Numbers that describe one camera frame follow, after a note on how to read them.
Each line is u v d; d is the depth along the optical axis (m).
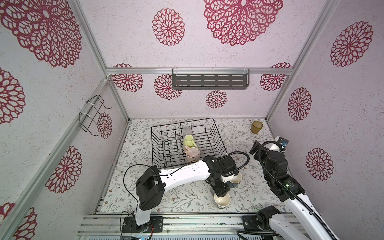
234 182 0.78
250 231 0.62
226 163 0.61
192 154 0.86
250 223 0.74
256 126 1.10
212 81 0.92
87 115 0.74
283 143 0.59
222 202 0.80
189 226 0.74
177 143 0.98
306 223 0.44
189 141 0.92
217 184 0.67
